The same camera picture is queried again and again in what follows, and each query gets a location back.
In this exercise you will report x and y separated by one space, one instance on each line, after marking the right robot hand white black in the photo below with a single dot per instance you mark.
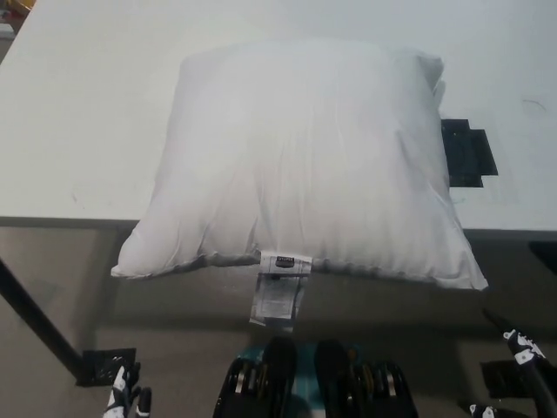
524 348

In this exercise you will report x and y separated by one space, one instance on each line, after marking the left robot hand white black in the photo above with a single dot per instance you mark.
119 392

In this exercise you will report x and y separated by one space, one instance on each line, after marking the white pillow with label tag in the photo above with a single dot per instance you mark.
300 165

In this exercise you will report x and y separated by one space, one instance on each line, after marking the black table leg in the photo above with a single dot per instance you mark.
39 313

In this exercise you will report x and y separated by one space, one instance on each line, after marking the yellow object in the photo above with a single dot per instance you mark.
22 4

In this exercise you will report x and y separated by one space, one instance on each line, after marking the black floor base plate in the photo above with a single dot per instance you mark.
100 366
500 379

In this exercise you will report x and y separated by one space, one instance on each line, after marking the dark table frame beam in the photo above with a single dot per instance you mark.
544 250

